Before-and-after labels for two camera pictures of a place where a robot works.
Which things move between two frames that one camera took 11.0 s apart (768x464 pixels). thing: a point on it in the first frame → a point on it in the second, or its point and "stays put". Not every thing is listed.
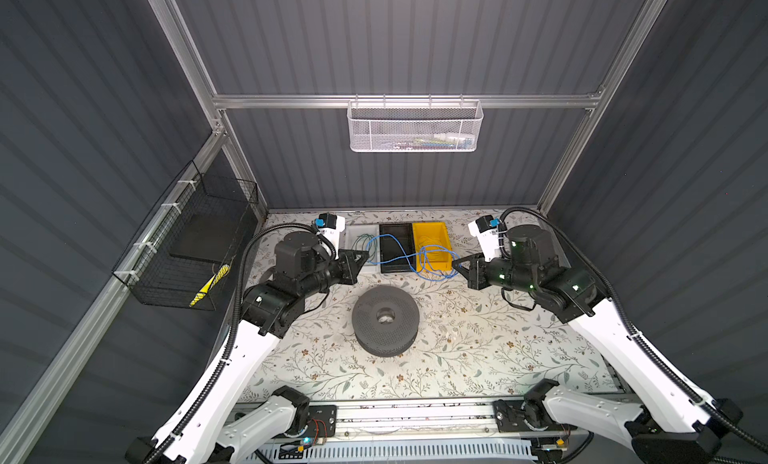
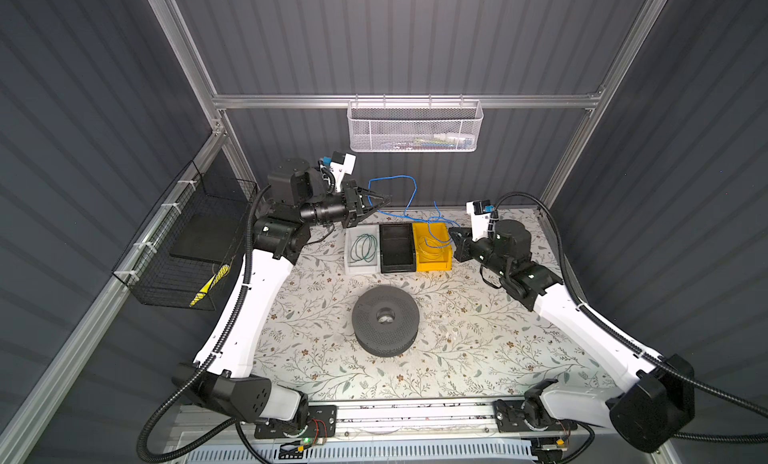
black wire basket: x=184 y=253 stays put
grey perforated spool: x=385 y=321 stays put
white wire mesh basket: x=415 y=126 stays put
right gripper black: x=474 y=273 → x=461 y=234
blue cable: x=407 y=257 → x=407 y=205
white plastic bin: x=364 y=237 stays put
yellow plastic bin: x=432 y=247 stays put
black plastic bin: x=390 y=250 stays put
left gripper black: x=347 y=267 → x=349 y=195
